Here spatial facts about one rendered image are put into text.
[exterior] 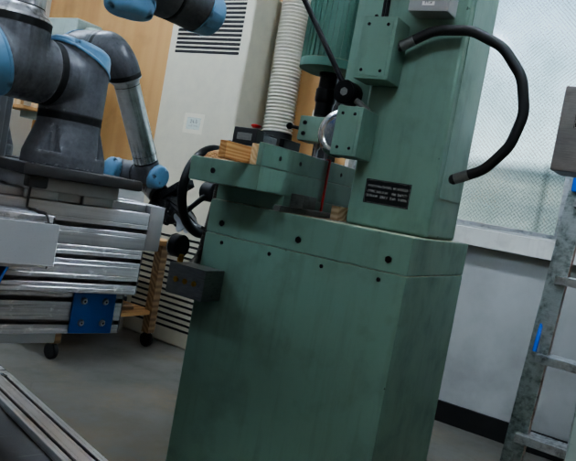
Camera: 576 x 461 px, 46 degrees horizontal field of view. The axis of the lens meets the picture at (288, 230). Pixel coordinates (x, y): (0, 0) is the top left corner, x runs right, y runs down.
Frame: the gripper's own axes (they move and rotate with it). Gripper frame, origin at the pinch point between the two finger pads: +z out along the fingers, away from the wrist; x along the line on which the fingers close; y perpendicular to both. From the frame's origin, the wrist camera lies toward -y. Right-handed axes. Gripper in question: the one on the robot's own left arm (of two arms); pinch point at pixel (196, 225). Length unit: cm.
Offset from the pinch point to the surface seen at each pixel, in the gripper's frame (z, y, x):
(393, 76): 37, -72, 20
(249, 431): 65, 18, 21
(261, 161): 31, -39, 36
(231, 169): 25, -32, 36
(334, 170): 28, -42, -1
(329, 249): 53, -32, 24
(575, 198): 71, -76, -57
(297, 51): -85, -56, -104
